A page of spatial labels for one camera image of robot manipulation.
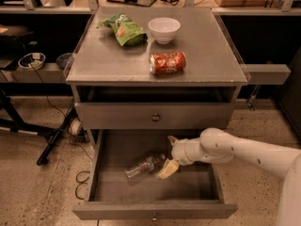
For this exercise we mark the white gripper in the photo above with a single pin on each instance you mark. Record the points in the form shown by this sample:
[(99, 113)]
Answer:
[(179, 152)]

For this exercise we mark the clear plastic water bottle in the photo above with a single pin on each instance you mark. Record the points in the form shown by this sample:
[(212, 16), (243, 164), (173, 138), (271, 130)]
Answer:
[(147, 165)]

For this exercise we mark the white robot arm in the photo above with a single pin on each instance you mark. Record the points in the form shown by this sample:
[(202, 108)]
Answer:
[(215, 146)]

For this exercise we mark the open middle drawer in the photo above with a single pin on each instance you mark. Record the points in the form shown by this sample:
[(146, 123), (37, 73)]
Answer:
[(193, 192)]

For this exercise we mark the grey drawer cabinet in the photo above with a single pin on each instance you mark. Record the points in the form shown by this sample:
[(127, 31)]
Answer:
[(191, 82)]

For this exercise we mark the closed top drawer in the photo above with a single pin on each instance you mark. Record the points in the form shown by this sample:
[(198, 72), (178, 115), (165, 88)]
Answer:
[(154, 115)]

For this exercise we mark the orange soda can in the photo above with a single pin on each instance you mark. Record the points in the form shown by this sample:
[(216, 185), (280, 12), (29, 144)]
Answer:
[(167, 63)]

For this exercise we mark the green chip bag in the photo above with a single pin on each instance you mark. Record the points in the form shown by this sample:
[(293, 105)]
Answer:
[(126, 31)]

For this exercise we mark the dark round dish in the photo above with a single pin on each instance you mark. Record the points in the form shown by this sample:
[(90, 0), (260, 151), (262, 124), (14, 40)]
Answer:
[(64, 60)]

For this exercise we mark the black stand legs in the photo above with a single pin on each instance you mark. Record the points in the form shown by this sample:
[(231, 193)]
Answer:
[(17, 125)]

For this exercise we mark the white bowl with cables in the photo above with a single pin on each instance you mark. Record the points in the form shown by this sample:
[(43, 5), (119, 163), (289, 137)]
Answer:
[(32, 61)]

